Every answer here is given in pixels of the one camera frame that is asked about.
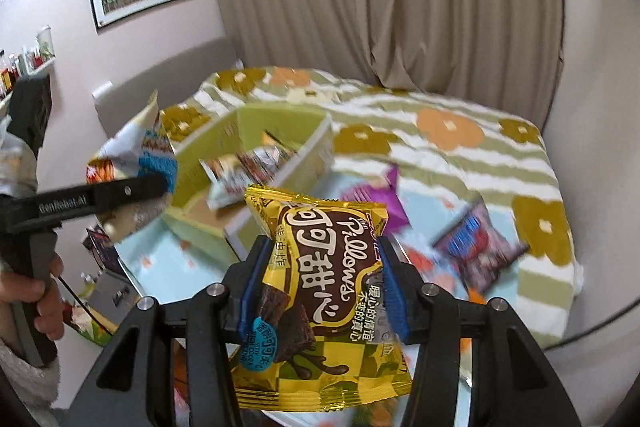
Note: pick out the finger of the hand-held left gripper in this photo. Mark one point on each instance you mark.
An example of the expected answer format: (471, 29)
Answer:
(132, 192)

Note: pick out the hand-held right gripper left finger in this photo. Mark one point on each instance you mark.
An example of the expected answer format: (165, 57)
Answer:
(249, 302)

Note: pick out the dark blue red snack packet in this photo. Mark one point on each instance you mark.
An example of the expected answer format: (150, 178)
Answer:
(477, 247)

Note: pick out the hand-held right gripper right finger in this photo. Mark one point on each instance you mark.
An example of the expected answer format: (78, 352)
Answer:
(397, 307)

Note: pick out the wall shelf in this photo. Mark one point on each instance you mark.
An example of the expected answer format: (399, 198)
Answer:
(30, 74)

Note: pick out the green cardboard box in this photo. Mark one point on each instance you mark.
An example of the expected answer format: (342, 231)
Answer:
(210, 202)

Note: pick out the grey headboard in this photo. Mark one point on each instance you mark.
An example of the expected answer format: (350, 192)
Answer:
(150, 82)

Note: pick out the magenta snack packet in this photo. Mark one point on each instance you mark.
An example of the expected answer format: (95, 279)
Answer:
(385, 202)

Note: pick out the person's left forearm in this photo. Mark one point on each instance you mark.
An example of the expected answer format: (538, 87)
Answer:
(22, 377)

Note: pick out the yellow chocolate snack packet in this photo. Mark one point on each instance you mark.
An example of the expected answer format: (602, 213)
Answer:
(325, 287)

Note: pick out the floral striped blanket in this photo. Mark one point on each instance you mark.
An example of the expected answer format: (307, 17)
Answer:
(450, 132)

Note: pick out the colourful zigzag snack packet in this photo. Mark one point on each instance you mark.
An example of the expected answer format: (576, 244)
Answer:
(145, 152)

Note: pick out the person's left hand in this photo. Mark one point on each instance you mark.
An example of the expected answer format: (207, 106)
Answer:
(52, 307)

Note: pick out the light blue daisy tablecloth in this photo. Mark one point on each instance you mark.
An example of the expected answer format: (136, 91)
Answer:
(165, 272)

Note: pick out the row of bottles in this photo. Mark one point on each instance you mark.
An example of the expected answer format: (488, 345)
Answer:
(20, 59)

